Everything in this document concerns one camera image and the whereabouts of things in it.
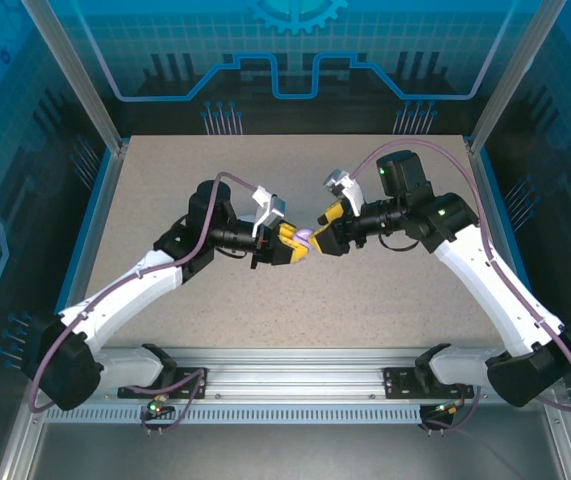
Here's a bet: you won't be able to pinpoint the round purple earbud case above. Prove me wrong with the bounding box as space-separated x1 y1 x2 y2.
292 227 317 251

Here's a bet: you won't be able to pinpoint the blue right table edge trim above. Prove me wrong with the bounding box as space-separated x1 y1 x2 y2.
477 149 556 364

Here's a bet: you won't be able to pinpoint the blue table edge trim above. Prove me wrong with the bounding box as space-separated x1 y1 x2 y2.
39 147 117 361
477 149 556 364

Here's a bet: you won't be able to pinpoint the blue left table edge trim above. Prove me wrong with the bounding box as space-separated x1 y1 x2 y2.
39 147 117 361

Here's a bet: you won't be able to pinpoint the small status light module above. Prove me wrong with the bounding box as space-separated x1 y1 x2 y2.
145 397 176 419
432 399 466 419

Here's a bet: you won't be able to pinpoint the metal base tray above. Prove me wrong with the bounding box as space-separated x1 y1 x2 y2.
0 399 571 480

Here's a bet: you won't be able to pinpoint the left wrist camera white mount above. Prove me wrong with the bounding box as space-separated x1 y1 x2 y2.
251 184 289 237

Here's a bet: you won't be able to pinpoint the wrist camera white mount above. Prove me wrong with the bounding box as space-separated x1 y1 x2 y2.
322 168 365 217
251 184 289 237

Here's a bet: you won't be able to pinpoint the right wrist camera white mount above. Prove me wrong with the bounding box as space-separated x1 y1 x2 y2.
322 168 365 217

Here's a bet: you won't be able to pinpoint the thin black right gripper cable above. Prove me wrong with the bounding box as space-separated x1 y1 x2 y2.
378 233 420 254

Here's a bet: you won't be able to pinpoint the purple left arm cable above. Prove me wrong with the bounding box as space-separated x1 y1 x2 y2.
27 171 259 436

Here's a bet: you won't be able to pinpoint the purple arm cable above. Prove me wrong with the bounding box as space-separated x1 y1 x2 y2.
352 139 571 436
27 171 259 436

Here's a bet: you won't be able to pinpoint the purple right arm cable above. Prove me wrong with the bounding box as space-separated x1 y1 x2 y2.
352 139 571 436

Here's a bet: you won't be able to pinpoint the aluminium front rail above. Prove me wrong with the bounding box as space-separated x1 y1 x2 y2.
29 346 566 407

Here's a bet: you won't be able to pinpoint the aluminium rail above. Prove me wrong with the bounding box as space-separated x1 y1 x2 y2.
47 142 129 364
29 346 566 407

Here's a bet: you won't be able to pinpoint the aluminium left side rail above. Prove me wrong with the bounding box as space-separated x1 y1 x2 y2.
47 142 129 364

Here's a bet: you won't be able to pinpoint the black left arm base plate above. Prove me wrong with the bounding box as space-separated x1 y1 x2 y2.
117 366 210 400

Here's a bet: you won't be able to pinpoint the slotted grey cable duct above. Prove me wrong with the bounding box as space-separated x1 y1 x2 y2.
43 405 424 426

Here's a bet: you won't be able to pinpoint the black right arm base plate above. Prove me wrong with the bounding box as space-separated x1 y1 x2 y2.
383 366 481 400

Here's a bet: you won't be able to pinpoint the aluminium right frame post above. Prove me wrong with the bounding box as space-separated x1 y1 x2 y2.
468 0 569 154

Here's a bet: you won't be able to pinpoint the aluminium frame post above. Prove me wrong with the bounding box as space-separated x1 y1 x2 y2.
468 0 569 154
20 0 127 154

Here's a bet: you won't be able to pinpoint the aluminium left frame post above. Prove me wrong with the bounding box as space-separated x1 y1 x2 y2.
20 0 127 154

